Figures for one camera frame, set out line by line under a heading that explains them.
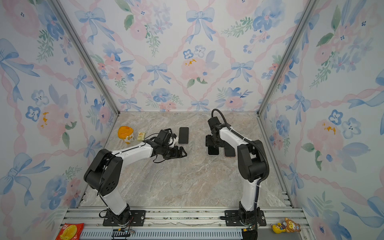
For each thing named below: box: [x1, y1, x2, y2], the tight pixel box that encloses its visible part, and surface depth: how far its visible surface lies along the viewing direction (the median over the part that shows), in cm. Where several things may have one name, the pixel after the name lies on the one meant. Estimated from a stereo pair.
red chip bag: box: [56, 223, 84, 240], surface depth 71 cm
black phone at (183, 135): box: [178, 127, 189, 144], surface depth 109 cm
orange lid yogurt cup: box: [117, 126, 135, 144], surface depth 98 cm
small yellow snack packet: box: [137, 132, 146, 141], surface depth 106 cm
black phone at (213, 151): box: [208, 146, 219, 155], surface depth 95 cm
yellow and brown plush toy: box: [270, 217, 301, 234], surface depth 71 cm
